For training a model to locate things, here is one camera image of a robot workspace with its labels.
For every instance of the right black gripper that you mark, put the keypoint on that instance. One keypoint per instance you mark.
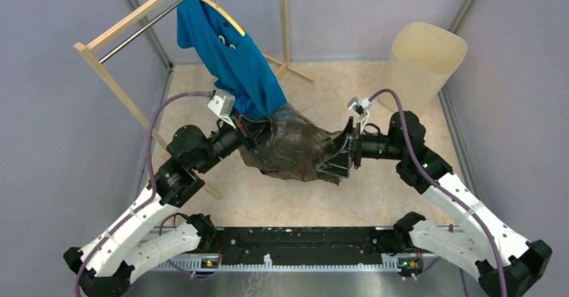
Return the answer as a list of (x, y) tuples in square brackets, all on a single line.
[(340, 163)]

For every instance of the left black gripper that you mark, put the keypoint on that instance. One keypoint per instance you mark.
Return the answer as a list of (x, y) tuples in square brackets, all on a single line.
[(253, 133)]

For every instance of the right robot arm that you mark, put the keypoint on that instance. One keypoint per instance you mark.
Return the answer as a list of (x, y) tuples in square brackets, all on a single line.
[(503, 262)]

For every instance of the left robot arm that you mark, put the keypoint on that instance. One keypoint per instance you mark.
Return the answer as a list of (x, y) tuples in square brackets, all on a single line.
[(111, 263)]

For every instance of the cream plastic trash bin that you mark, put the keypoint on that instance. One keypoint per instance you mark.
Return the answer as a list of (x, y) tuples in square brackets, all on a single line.
[(423, 57)]

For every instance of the blue t-shirt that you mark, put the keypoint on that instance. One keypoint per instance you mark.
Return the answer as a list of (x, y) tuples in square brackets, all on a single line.
[(236, 62)]

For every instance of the wooden clothes hanger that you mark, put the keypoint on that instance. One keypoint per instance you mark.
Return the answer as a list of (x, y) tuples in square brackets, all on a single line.
[(227, 17)]

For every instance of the wooden clothes rack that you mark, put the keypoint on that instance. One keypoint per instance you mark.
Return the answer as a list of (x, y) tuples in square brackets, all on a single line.
[(141, 62)]

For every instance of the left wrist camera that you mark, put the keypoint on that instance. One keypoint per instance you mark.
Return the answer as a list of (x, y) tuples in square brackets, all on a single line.
[(222, 104)]

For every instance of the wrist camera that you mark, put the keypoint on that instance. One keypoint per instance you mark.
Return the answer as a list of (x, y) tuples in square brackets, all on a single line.
[(362, 108), (222, 104)]

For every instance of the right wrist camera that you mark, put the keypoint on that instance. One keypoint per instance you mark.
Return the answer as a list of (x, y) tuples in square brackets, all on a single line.
[(362, 108)]

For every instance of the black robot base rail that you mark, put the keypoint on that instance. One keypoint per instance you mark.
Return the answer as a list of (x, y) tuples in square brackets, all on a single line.
[(311, 246)]

